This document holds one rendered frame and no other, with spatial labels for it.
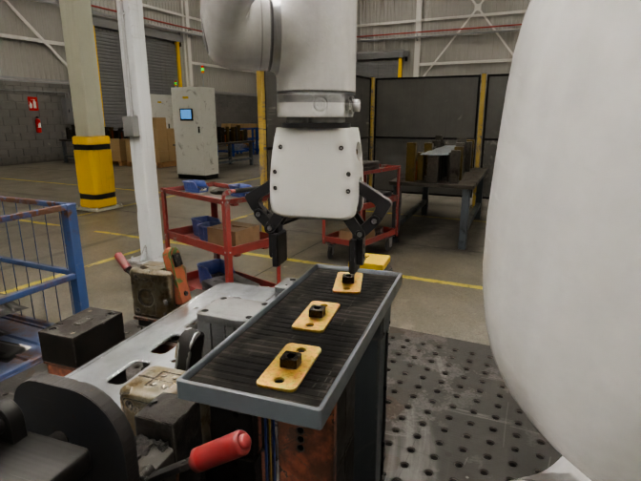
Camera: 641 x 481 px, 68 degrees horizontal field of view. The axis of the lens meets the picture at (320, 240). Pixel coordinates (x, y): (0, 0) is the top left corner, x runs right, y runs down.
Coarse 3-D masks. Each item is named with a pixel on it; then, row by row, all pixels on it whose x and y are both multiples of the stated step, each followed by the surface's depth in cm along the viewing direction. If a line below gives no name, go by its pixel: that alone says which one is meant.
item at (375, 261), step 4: (368, 256) 82; (372, 256) 82; (376, 256) 82; (380, 256) 82; (384, 256) 82; (388, 256) 82; (368, 260) 80; (372, 260) 80; (376, 260) 80; (380, 260) 80; (384, 260) 80; (388, 260) 81; (348, 264) 79; (364, 264) 78; (368, 264) 78; (372, 264) 78; (376, 264) 78; (380, 264) 77; (384, 264) 78; (368, 268) 78; (372, 268) 78; (376, 268) 78; (380, 268) 77; (384, 268) 79
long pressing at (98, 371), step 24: (216, 288) 112; (240, 288) 112; (264, 288) 112; (192, 312) 98; (144, 336) 88; (168, 336) 88; (96, 360) 79; (120, 360) 79; (144, 360) 79; (168, 360) 79; (96, 384) 72
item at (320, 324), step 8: (312, 304) 58; (320, 304) 60; (328, 304) 60; (336, 304) 60; (304, 312) 58; (312, 312) 56; (320, 312) 56; (328, 312) 58; (336, 312) 58; (304, 320) 56; (312, 320) 56; (320, 320) 56; (328, 320) 56; (296, 328) 54; (304, 328) 53; (312, 328) 53; (320, 328) 53
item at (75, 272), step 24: (0, 216) 220; (24, 216) 229; (72, 216) 253; (72, 240) 254; (0, 264) 292; (24, 264) 280; (48, 264) 274; (72, 264) 258; (72, 288) 262; (0, 312) 248; (72, 312) 273; (0, 336) 251; (24, 336) 273; (0, 360) 247; (24, 360) 248
